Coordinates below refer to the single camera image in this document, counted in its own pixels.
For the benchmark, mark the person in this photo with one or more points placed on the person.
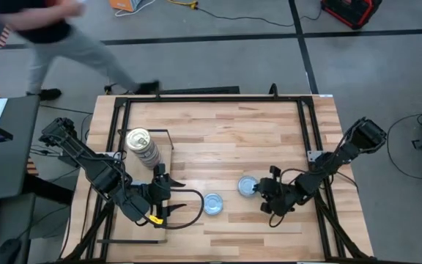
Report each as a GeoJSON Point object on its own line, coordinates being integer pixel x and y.
{"type": "Point", "coordinates": [50, 33]}

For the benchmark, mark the red and black box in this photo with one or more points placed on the red and black box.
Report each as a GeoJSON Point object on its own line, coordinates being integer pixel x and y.
{"type": "Point", "coordinates": [350, 11]}

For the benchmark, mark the grey keyboard tray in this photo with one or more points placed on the grey keyboard tray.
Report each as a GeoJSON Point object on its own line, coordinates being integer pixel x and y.
{"type": "Point", "coordinates": [20, 220]}

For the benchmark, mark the black desk leg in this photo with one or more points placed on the black desk leg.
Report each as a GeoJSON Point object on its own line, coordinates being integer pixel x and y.
{"type": "Point", "coordinates": [50, 190]}

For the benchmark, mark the grey desk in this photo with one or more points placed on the grey desk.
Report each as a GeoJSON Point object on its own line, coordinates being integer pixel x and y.
{"type": "Point", "coordinates": [17, 146]}

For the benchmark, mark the green white tuna can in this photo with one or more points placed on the green white tuna can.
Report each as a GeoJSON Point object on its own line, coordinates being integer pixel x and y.
{"type": "Point", "coordinates": [212, 204]}
{"type": "Point", "coordinates": [247, 186]}

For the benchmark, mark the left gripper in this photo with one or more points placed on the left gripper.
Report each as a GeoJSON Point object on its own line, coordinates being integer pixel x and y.
{"type": "Point", "coordinates": [159, 192]}

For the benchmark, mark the orange box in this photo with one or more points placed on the orange box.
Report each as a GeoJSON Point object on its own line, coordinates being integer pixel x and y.
{"type": "Point", "coordinates": [123, 4]}

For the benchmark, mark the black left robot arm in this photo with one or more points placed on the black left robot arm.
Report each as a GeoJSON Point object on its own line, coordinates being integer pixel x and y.
{"type": "Point", "coordinates": [97, 170]}

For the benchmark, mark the black clamp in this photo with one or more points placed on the black clamp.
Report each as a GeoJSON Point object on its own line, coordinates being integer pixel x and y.
{"type": "Point", "coordinates": [273, 89]}

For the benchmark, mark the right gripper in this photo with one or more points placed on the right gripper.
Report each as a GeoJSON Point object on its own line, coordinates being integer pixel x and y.
{"type": "Point", "coordinates": [280, 196]}

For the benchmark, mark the blue red salmon can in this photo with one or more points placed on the blue red salmon can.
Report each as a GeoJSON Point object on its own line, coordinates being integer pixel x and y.
{"type": "Point", "coordinates": [157, 161]}
{"type": "Point", "coordinates": [154, 154]}
{"type": "Point", "coordinates": [155, 166]}
{"type": "Point", "coordinates": [151, 150]}
{"type": "Point", "coordinates": [155, 158]}
{"type": "Point", "coordinates": [137, 139]}

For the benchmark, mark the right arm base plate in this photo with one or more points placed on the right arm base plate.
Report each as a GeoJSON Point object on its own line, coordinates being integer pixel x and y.
{"type": "Point", "coordinates": [313, 155]}

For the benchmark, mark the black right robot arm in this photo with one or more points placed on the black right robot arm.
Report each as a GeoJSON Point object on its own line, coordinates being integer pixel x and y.
{"type": "Point", "coordinates": [343, 150]}

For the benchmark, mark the yellow tag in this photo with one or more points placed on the yellow tag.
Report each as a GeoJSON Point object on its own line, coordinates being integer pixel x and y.
{"type": "Point", "coordinates": [156, 220]}

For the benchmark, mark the long black bar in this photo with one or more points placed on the long black bar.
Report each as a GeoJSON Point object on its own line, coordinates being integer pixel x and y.
{"type": "Point", "coordinates": [196, 90]}

